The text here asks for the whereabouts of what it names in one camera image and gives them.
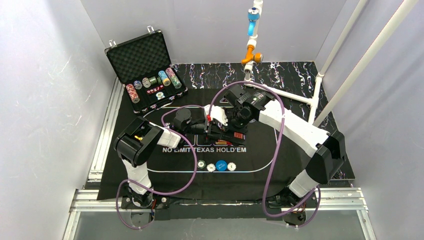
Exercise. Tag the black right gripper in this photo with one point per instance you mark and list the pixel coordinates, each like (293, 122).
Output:
(228, 131)

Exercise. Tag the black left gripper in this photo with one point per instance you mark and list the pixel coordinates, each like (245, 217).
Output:
(208, 128)

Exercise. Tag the white grey poker chip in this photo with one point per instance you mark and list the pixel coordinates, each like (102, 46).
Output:
(231, 166)

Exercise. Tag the blue small blind button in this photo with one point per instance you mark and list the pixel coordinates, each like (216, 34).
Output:
(221, 165)

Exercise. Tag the red playing card box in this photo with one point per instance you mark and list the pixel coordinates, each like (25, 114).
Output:
(238, 135)

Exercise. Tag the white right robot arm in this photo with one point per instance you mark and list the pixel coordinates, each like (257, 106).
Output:
(327, 151)

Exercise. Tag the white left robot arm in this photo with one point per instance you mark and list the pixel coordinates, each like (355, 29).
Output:
(137, 142)

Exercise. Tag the black poker table mat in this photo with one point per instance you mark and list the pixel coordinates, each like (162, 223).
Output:
(226, 172)

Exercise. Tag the blue chip stack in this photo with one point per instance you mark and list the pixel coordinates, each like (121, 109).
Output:
(164, 78)

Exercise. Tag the pink green chip stack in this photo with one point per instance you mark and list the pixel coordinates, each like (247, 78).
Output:
(173, 78)

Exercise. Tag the red poker chip stack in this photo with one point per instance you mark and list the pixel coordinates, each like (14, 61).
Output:
(131, 90)

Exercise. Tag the black aluminium chip case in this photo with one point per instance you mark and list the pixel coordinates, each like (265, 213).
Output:
(137, 61)

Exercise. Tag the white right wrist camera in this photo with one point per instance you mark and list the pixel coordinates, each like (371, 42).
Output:
(213, 112)

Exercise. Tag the white pvc pipe frame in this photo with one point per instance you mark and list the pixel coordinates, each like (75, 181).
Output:
(301, 38)

